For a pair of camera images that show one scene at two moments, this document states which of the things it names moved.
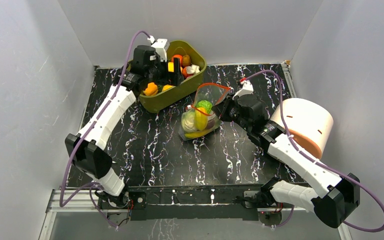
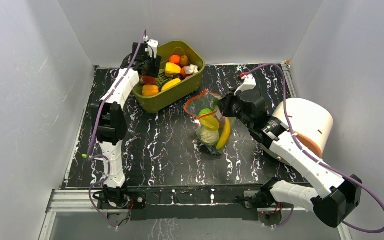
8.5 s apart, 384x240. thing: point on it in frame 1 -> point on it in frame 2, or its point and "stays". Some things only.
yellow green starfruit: (201, 118) -> (209, 122)
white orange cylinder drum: (309, 123) stays
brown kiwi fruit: (186, 60) stays
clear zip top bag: (200, 119) -> (213, 128)
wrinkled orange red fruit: (184, 73) stays
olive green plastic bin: (158, 102) stays
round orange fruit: (178, 56) stays
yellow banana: (198, 134) -> (226, 135)
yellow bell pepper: (171, 67) stays
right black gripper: (227, 108) stays
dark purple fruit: (210, 124) -> (222, 122)
